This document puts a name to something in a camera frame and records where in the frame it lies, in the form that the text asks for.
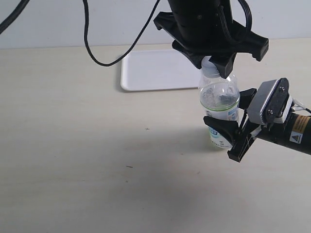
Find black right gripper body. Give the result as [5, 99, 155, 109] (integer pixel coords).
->
[227, 109, 262, 162]

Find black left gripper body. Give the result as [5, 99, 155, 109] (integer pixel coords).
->
[154, 12, 269, 62]

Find white bottle cap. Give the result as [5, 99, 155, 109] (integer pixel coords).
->
[201, 56, 220, 78]

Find clear plastic drink bottle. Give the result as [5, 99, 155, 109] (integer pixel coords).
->
[198, 71, 241, 149]

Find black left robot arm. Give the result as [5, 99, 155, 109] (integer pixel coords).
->
[154, 0, 269, 79]

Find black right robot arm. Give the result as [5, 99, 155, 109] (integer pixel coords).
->
[204, 88, 311, 162]

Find white plastic tray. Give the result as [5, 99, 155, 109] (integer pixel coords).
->
[120, 50, 201, 91]

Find white right arm cable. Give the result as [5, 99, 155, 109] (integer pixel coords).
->
[293, 98, 311, 114]

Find thick black cable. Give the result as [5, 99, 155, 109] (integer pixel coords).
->
[0, 0, 31, 34]

